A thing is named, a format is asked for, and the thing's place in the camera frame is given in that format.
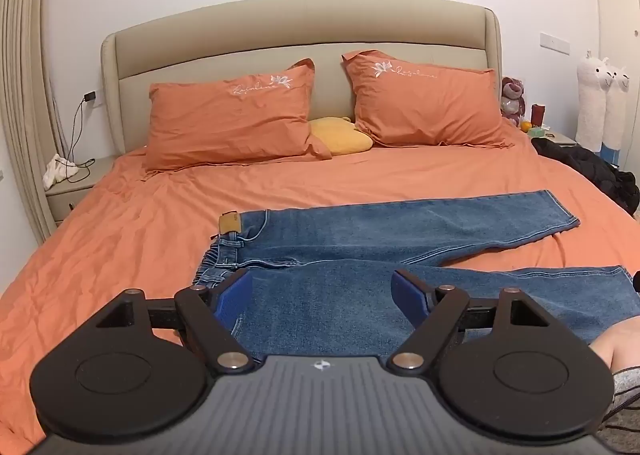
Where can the grey knit garment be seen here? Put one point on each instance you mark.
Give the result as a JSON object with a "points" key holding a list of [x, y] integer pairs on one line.
{"points": [[625, 395]]}

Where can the black wall charger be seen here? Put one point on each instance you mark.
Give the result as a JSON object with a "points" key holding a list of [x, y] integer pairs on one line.
{"points": [[90, 96]]}

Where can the white crumpled cloth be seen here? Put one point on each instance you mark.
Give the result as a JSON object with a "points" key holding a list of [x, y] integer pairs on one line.
{"points": [[57, 170]]}

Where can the small white alpaca plush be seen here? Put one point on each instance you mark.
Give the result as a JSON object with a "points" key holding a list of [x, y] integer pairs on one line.
{"points": [[616, 110]]}

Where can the white wall switch plate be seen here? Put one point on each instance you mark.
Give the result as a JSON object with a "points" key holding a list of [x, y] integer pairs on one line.
{"points": [[555, 43]]}

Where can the large white alpaca plush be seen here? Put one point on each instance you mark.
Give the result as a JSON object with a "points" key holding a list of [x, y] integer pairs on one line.
{"points": [[591, 105]]}

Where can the yellow cushion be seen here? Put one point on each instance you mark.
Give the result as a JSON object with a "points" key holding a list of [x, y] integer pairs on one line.
{"points": [[340, 137]]}

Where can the black jacket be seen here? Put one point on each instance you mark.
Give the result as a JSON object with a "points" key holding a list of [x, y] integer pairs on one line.
{"points": [[590, 165]]}

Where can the orange pillow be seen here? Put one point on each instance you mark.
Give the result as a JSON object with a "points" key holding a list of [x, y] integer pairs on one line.
{"points": [[425, 105], [225, 120]]}

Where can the beige upholstered headboard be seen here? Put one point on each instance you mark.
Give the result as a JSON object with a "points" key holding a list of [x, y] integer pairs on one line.
{"points": [[300, 30]]}

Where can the beige nightstand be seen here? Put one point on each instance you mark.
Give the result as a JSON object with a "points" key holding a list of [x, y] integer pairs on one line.
{"points": [[75, 195], [562, 138]]}

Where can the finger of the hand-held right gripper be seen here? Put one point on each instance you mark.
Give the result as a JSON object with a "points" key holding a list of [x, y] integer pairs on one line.
{"points": [[637, 282]]}

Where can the pink plush bear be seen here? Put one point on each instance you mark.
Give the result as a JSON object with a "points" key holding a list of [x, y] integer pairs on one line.
{"points": [[512, 100]]}

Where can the blue denim pants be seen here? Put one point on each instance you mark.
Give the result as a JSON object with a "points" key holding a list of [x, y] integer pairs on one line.
{"points": [[325, 305]]}

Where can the beige curtain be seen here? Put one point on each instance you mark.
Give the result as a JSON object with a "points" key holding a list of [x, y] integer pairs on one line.
{"points": [[20, 85]]}

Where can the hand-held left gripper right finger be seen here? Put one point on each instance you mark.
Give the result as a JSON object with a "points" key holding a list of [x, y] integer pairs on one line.
{"points": [[407, 295]]}

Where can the orange bed sheet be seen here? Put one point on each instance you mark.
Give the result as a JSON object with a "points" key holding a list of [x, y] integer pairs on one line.
{"points": [[150, 215]]}

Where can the small green box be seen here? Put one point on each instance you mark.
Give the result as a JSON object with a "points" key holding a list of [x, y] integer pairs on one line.
{"points": [[536, 132]]}

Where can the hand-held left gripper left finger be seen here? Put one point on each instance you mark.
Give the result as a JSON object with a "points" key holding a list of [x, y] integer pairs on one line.
{"points": [[232, 297]]}

